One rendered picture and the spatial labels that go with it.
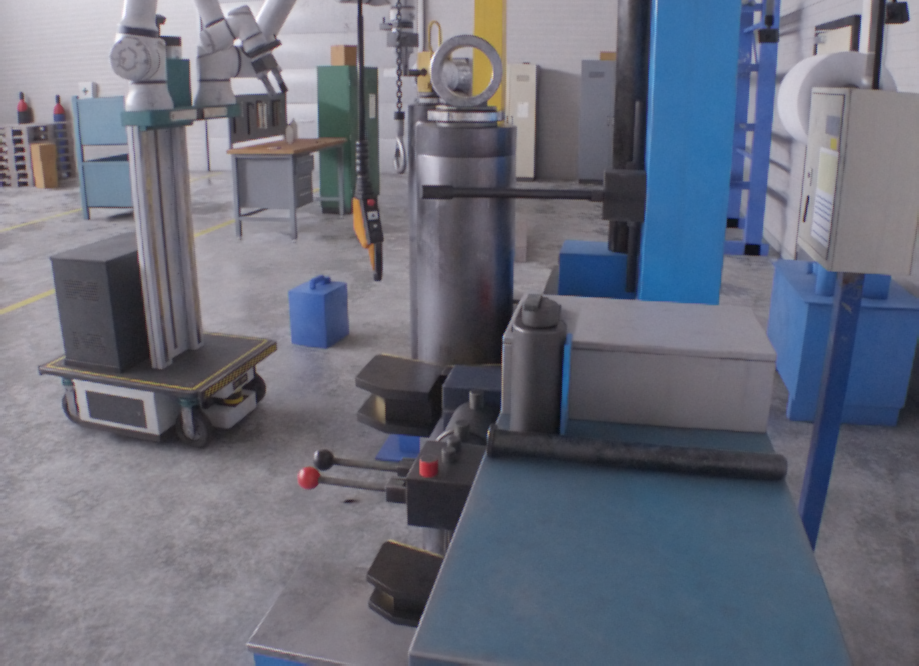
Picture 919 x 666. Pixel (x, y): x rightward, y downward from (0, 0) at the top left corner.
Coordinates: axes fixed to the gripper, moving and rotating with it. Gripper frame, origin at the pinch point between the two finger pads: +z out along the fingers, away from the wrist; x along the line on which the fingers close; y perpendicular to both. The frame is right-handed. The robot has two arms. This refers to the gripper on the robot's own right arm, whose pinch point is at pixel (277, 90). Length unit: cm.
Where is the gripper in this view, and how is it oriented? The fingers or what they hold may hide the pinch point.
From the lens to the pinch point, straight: 290.1
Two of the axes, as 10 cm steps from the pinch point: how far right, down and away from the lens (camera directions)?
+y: -9.1, 3.4, 2.3
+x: -0.8, 3.8, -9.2
